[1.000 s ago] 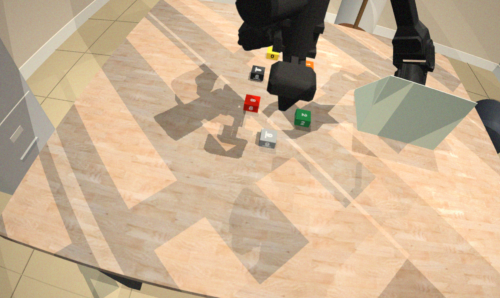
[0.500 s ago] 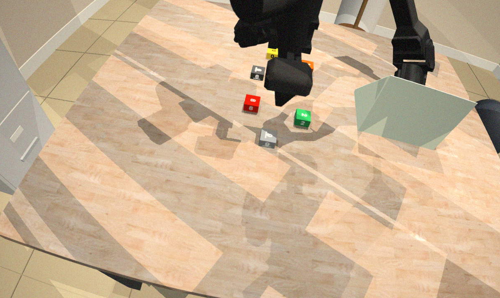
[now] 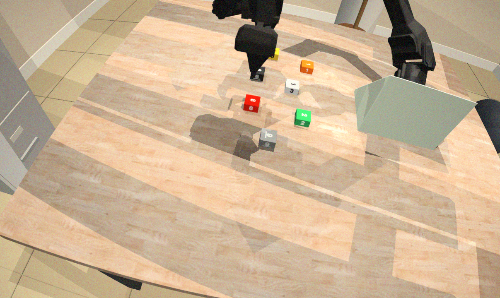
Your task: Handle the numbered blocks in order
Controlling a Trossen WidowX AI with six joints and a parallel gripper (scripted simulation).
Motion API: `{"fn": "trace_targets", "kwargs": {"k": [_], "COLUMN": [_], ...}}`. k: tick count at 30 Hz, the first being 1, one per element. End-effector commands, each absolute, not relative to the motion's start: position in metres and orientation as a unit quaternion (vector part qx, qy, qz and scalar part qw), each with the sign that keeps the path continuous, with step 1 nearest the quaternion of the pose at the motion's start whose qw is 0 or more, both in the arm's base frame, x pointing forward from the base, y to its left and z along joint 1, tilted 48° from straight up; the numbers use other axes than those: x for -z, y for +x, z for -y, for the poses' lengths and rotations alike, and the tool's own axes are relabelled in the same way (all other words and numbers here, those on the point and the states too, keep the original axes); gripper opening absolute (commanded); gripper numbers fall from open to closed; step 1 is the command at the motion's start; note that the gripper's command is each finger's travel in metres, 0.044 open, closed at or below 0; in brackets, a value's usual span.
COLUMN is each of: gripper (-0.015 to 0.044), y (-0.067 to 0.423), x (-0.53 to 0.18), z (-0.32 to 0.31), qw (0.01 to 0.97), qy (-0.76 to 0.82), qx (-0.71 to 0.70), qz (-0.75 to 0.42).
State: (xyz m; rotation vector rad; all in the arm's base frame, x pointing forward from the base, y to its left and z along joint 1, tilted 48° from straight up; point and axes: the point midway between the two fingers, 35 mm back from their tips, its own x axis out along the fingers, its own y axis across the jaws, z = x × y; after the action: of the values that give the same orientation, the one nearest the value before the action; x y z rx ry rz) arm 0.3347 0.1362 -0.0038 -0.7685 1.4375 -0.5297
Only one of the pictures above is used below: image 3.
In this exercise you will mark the orange block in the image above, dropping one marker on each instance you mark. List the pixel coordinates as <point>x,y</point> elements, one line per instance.
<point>306,66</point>

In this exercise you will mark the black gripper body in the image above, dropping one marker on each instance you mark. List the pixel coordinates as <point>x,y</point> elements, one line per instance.
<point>258,39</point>

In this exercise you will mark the yellow block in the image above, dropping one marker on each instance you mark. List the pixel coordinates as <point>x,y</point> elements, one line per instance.
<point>275,57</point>

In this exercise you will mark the red block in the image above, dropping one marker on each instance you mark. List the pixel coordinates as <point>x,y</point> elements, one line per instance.
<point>251,103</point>

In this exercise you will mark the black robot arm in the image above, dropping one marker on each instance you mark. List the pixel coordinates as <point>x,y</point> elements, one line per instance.
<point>408,41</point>

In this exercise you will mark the green block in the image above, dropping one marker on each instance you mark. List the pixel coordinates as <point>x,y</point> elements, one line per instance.
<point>302,118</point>

